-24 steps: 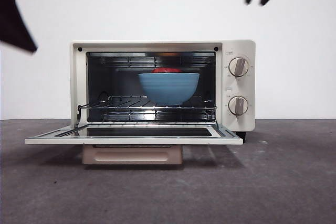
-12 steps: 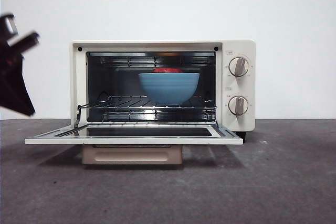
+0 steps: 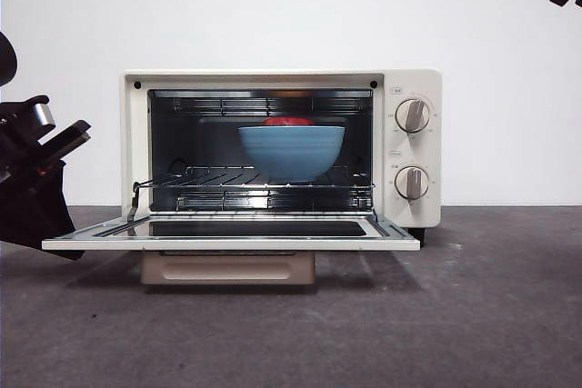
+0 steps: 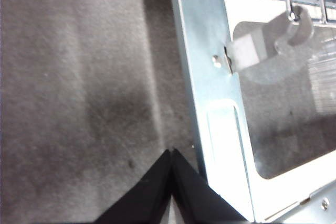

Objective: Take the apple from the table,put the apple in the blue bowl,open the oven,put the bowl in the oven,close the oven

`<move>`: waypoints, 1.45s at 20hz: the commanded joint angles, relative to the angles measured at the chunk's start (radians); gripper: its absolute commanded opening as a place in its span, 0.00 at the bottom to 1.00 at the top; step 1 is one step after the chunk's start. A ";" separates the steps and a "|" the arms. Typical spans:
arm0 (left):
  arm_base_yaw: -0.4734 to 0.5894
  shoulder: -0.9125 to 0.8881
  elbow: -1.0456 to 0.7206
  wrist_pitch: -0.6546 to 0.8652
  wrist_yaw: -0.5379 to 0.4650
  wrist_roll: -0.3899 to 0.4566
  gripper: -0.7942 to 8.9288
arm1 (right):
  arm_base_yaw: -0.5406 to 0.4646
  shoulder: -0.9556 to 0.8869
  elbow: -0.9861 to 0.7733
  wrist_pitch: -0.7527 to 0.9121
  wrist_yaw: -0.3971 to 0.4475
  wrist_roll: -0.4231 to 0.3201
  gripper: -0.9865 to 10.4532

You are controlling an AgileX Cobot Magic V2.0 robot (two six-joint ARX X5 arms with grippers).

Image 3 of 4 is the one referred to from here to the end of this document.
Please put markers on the cream Toshiba toaster oven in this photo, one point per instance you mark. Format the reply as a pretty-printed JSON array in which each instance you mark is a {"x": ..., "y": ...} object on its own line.
[{"x": 434, "y": 156}]

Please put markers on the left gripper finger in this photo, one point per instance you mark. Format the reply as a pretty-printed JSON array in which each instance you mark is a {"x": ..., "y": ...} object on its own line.
[{"x": 36, "y": 211}]

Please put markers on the blue ribbed bowl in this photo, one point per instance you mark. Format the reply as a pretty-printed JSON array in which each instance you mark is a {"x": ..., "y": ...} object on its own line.
[{"x": 291, "y": 152}]

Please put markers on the small cream timer knob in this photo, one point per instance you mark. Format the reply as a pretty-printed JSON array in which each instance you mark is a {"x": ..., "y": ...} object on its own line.
[{"x": 411, "y": 183}]

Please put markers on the large cream temperature knob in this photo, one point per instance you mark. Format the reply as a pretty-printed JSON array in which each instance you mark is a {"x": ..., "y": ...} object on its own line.
[{"x": 411, "y": 116}]

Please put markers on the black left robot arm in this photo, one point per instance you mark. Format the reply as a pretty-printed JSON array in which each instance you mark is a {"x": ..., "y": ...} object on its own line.
[{"x": 23, "y": 156}]

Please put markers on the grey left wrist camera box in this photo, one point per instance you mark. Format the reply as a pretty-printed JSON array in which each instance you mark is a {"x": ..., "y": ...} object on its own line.
[{"x": 43, "y": 117}]

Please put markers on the red yellow apple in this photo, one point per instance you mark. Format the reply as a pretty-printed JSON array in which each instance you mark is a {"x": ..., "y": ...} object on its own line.
[{"x": 288, "y": 122}]

